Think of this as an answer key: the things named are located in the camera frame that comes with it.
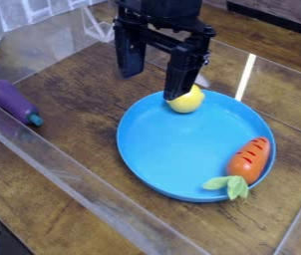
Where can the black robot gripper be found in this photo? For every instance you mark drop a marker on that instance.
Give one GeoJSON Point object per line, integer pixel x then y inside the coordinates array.
{"type": "Point", "coordinates": [139, 20]}

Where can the orange toy carrot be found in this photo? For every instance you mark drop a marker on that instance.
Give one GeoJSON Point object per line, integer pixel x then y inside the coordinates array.
{"type": "Point", "coordinates": [244, 169]}

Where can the yellow toy lemon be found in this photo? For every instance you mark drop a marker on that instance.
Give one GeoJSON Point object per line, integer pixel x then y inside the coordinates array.
{"type": "Point", "coordinates": [189, 102]}

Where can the black bar on table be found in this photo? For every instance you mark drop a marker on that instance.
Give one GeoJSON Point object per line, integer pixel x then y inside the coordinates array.
{"type": "Point", "coordinates": [265, 17]}

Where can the blue plastic plate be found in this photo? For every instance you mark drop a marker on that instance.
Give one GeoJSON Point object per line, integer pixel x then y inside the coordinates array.
{"type": "Point", "coordinates": [177, 151]}

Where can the white patterned curtain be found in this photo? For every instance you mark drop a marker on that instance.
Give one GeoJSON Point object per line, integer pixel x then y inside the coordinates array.
{"type": "Point", "coordinates": [19, 13]}

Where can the purple toy eggplant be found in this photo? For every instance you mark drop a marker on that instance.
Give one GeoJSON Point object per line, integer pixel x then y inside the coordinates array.
{"type": "Point", "coordinates": [18, 106]}

